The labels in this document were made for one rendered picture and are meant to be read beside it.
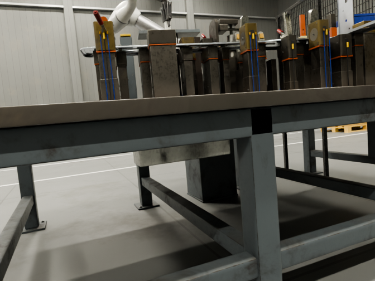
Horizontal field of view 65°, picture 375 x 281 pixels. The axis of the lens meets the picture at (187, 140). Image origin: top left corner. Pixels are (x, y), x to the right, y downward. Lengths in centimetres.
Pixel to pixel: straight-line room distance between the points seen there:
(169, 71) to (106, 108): 72
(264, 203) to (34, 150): 60
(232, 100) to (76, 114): 37
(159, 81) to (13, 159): 79
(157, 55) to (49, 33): 1117
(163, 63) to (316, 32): 74
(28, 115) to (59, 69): 1151
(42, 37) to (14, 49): 101
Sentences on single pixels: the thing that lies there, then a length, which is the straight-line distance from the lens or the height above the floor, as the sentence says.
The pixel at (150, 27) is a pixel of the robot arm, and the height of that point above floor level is 135.
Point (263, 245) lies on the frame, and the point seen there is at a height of 27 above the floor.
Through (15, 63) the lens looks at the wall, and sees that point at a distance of 1226.
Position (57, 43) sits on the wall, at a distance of 1234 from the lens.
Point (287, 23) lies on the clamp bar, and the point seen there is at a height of 115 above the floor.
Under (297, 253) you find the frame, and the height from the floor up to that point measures 21.
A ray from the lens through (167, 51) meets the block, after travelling 135.
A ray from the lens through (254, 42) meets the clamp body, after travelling 146.
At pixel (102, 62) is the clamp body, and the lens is 129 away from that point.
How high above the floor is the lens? 65
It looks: 5 degrees down
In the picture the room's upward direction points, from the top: 5 degrees counter-clockwise
